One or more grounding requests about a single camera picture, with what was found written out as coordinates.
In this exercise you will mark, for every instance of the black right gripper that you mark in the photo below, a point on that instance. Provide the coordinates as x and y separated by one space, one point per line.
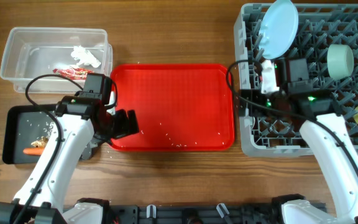
253 94

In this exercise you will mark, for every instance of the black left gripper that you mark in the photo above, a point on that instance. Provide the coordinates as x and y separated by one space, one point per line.
126 128

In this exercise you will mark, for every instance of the rice and food waste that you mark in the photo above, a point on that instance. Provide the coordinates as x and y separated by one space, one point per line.
41 128

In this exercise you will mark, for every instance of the red foil wrapper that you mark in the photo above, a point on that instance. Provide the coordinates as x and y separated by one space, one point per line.
73 73

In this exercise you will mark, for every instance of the light blue plate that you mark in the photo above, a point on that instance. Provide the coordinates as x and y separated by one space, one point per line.
278 29

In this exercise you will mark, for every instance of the mint green bowl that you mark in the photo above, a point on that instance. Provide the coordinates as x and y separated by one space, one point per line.
340 61

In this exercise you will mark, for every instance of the orange carrot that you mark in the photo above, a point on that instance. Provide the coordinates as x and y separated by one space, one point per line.
34 151

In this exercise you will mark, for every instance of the brown food scrap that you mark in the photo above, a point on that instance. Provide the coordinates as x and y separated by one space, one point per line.
41 142

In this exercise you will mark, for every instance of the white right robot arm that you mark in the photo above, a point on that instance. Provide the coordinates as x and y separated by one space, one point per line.
287 92

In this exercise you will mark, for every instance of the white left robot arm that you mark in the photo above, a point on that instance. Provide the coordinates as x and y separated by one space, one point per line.
80 120

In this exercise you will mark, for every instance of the grey dishwasher rack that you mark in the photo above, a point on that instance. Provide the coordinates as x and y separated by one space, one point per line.
319 26

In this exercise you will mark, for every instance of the crumpled white tissue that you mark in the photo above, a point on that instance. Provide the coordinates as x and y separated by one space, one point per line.
84 57

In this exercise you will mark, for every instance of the red plastic tray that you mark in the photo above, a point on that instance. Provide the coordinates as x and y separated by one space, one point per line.
179 107

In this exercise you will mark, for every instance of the black tray bin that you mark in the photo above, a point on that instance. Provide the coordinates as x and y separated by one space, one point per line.
17 134

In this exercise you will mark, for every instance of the clear plastic bin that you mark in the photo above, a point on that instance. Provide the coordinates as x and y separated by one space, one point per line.
32 53

